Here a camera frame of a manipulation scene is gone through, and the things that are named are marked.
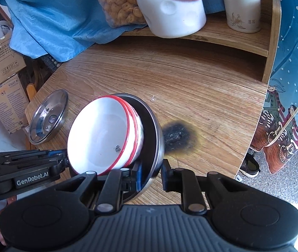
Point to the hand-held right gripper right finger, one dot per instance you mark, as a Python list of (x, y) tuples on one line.
[(165, 177)]

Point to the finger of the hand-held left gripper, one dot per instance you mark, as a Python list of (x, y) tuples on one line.
[(58, 154), (63, 166)]

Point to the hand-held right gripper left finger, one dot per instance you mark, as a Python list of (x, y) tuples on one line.
[(138, 177)]

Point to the steel plate with sticker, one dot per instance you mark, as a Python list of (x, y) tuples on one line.
[(46, 126)]

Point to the white bowl red rim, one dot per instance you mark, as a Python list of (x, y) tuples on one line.
[(140, 136)]

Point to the deep steel bowl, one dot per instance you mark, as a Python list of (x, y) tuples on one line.
[(152, 136)]

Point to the white red-rimmed bowl with mark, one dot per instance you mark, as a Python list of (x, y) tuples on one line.
[(99, 136)]

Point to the tall printed cardboard box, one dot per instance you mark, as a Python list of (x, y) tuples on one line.
[(7, 105)]

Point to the black shoe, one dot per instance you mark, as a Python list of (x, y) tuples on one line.
[(250, 165)]

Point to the black keyboard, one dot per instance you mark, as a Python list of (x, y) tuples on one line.
[(51, 62)]

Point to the cardboard box with bubble print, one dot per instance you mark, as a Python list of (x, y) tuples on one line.
[(4, 60)]

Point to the blue cloth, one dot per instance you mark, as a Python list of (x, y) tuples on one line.
[(54, 18)]

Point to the wooden desk shelf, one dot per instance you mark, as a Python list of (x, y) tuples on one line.
[(230, 42)]

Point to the clear bag of cookies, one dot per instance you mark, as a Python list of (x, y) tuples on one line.
[(120, 5)]

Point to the blue polka dot curtain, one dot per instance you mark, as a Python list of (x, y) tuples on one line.
[(290, 71)]

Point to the cream thermos flask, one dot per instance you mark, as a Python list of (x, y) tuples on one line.
[(241, 8)]

